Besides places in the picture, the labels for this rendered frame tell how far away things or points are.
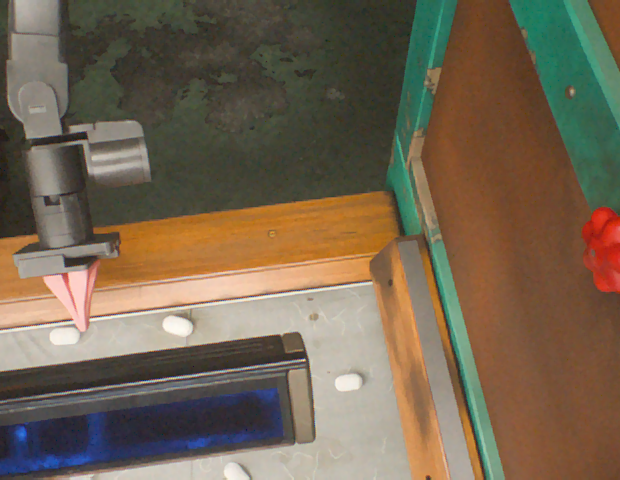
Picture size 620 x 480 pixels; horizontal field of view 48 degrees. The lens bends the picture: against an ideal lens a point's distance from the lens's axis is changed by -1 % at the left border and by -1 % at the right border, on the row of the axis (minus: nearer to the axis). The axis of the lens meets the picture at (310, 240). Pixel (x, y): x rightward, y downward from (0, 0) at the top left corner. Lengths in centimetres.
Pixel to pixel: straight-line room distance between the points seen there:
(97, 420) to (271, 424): 11
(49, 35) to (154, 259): 30
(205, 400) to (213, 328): 40
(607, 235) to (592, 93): 8
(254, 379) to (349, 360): 40
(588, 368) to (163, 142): 159
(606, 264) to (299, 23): 189
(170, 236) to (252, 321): 15
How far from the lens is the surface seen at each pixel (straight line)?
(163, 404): 48
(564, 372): 52
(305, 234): 89
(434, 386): 73
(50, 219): 78
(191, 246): 89
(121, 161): 77
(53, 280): 78
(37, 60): 76
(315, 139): 192
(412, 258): 77
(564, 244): 49
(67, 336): 89
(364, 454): 83
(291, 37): 215
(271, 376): 46
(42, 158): 77
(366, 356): 86
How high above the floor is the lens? 155
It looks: 62 degrees down
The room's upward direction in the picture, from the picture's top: straight up
